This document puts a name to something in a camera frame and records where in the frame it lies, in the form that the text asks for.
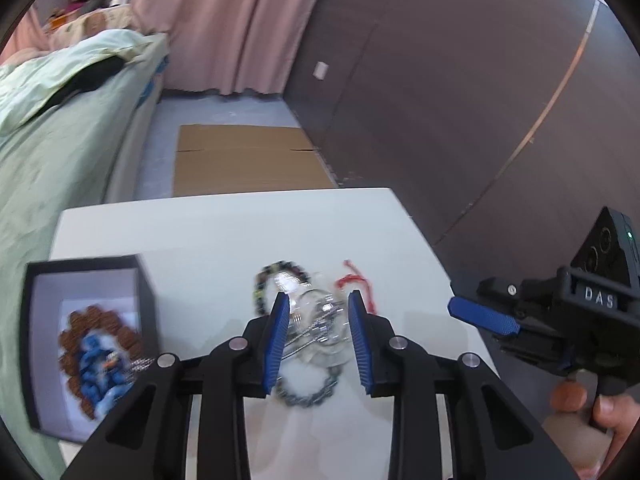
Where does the blue bead bracelet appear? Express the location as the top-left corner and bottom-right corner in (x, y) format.
(75, 335), (133, 408)

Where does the clear crystal bracelet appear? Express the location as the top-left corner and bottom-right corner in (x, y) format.
(287, 280), (351, 361)

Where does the brown bead bracelet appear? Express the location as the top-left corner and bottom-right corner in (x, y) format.
(57, 306), (143, 418)

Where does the pile of toys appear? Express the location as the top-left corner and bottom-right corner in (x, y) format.
(47, 0), (131, 18)

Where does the red string bracelet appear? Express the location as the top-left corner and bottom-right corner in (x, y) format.
(334, 260), (378, 316)

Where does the tied pink curtain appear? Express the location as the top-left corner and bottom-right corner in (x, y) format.
(7, 10), (51, 56)

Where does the printed cream pillow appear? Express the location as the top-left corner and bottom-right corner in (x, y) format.
(47, 2), (136, 51)

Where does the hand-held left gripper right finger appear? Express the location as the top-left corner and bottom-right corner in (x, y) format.
(347, 289), (581, 480)

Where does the black jewelry box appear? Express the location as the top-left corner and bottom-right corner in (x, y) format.
(22, 255), (161, 445)

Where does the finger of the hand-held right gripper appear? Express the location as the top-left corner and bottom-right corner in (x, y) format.
(476, 277), (525, 307)
(448, 295), (525, 338)

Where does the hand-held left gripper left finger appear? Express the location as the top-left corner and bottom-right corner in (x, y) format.
(60, 290), (292, 480)

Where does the flat brown cardboard sheet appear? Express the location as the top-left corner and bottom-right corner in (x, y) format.
(172, 124), (337, 197)

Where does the bed with green sheet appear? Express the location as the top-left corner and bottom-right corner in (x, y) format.
(0, 30), (171, 480)

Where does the dark multicolour bead bracelet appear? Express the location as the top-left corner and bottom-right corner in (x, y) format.
(253, 261), (313, 318)

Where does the person's right hand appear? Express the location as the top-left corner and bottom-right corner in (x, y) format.
(542, 377), (636, 480)

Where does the silver chain necklace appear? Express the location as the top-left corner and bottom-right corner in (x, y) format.
(282, 310), (346, 361)

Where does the dark chain bracelet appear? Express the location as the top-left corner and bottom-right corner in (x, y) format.
(274, 365), (343, 408)

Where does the light green duvet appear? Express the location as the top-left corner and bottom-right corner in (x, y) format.
(0, 29), (156, 133)

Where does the long pink curtain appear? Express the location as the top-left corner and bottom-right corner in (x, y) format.
(131, 0), (337, 97)

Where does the black cloth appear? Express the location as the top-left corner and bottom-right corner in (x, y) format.
(47, 55), (126, 111)

